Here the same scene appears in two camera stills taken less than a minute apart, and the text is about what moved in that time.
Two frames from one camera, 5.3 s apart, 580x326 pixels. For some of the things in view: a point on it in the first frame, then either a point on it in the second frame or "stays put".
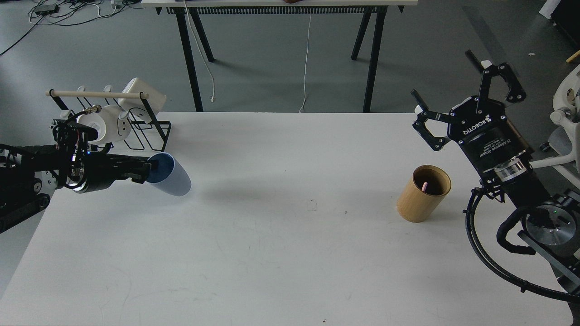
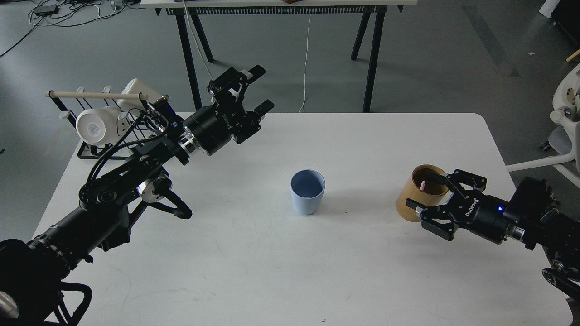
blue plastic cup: [171, 176] → [307, 187]
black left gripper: [93, 171] → [213, 128]
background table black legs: [378, 35] stays put
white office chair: [565, 141] stays put
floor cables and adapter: [65, 12] stays put
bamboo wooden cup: [426, 189] stays put
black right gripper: [481, 125] → [486, 216]
